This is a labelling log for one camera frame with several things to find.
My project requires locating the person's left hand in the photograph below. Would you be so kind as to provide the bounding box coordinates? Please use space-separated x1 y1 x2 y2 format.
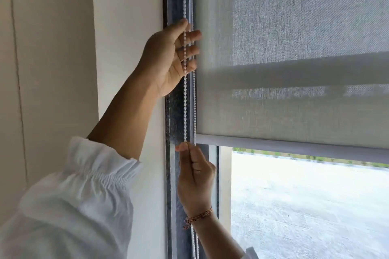
137 18 202 99

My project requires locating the person's right hand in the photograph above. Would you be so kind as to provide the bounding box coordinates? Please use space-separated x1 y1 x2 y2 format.
175 142 217 217

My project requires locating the white bead blind chain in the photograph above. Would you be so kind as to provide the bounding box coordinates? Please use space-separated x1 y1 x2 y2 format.
181 0 200 259

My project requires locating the person's right forearm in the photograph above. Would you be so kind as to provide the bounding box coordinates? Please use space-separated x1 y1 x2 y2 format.
189 210 245 259

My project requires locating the person's left forearm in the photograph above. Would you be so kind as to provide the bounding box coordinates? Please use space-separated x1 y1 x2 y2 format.
87 69 166 163

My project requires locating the grey roller blind fabric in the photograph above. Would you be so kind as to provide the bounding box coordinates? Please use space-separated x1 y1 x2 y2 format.
193 0 389 151

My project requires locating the white long-sleeved blouse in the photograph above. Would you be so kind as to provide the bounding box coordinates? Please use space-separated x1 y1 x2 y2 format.
0 136 259 259

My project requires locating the window glass pane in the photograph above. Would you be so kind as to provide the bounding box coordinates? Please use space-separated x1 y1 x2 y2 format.
230 146 389 259

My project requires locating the braided orange wrist bracelet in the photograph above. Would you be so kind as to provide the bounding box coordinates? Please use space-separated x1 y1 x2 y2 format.
183 206 213 231

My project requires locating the grey blind bottom rail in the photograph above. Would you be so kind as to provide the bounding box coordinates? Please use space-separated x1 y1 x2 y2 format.
196 133 389 165

